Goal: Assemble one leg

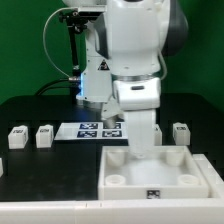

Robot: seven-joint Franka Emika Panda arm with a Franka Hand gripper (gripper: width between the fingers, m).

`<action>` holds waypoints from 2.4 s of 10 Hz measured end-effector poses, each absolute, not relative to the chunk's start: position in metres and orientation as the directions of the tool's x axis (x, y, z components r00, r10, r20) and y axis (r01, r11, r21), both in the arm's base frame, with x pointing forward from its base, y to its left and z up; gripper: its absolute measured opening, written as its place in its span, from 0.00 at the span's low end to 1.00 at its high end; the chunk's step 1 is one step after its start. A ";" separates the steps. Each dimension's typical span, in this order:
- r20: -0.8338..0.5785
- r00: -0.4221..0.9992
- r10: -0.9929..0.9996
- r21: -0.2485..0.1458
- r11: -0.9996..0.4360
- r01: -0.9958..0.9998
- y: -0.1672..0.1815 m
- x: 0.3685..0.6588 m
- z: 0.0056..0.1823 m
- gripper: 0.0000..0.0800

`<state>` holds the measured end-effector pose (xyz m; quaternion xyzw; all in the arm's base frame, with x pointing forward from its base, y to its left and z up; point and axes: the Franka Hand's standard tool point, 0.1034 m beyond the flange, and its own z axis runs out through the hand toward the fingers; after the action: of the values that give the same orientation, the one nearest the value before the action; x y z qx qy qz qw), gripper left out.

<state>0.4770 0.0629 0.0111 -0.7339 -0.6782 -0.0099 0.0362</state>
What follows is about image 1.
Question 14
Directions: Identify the white square tabletop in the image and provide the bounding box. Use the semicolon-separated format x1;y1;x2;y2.
98;146;210;200

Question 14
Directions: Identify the white part left edge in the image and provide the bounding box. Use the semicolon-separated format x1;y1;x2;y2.
0;158;4;178

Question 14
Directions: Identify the white marker sheet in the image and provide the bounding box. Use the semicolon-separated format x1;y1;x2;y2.
55;122;127;140

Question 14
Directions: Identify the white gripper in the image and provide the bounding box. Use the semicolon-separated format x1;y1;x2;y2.
124;109;156;158

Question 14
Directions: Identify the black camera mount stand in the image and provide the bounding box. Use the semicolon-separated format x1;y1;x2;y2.
59;5;111;103

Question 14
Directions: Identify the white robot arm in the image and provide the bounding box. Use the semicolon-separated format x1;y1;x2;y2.
62;0;188;157

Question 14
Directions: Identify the white obstacle wall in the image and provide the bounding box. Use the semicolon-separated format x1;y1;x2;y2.
0;154;224;224

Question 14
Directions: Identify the black cable on base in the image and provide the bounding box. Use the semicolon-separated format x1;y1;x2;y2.
35;78;81;97

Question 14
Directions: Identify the grey cable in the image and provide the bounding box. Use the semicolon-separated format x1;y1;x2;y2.
42;7;78;81

